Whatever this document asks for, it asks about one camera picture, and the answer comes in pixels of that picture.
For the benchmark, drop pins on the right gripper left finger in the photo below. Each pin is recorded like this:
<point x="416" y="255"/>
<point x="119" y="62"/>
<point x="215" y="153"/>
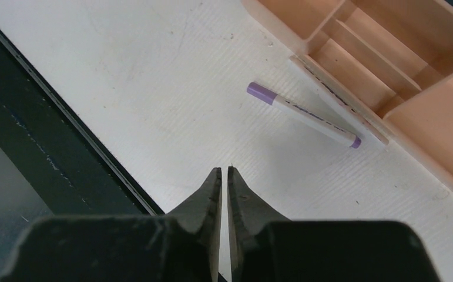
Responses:
<point x="182" y="245"/>

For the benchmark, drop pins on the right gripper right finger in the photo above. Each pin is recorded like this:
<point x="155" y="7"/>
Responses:
<point x="267" y="246"/>

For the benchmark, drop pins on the thin white pen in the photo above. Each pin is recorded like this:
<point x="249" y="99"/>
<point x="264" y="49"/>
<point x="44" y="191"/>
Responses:
<point x="328" y="95"/>

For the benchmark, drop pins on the peach plastic file rack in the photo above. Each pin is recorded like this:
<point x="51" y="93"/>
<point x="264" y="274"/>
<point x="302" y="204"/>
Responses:
<point x="392" y="61"/>

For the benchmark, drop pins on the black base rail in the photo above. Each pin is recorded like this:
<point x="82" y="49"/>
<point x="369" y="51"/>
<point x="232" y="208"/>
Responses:
<point x="50" y="162"/>

